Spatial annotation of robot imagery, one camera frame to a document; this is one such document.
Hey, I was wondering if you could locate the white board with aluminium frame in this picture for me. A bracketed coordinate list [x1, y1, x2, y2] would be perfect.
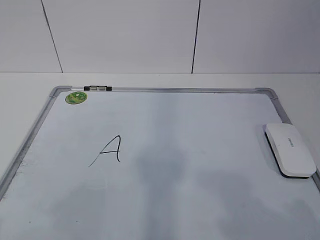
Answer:
[0, 86, 320, 240]

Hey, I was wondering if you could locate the white board eraser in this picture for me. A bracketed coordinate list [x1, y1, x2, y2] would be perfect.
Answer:
[265, 123, 317, 179]

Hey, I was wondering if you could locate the black silver hanging clip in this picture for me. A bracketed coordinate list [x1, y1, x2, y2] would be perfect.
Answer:
[83, 85, 113, 92]

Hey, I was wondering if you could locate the round green sticker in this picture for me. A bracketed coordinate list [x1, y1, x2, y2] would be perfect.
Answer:
[65, 91, 88, 105]

